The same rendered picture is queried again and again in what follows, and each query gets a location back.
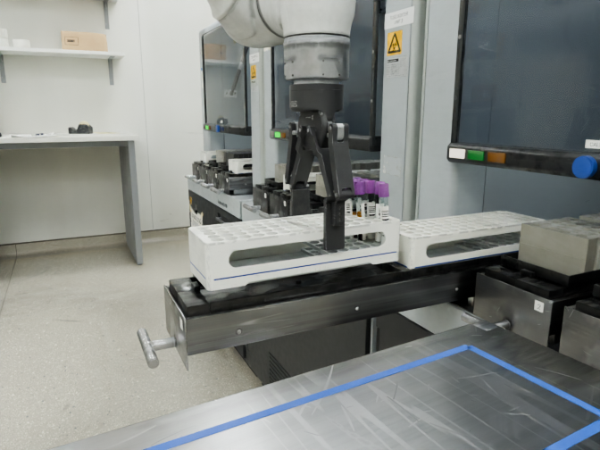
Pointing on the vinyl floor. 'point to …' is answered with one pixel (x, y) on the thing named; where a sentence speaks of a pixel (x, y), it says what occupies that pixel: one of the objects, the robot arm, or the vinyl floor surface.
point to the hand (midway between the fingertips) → (316, 226)
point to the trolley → (397, 403)
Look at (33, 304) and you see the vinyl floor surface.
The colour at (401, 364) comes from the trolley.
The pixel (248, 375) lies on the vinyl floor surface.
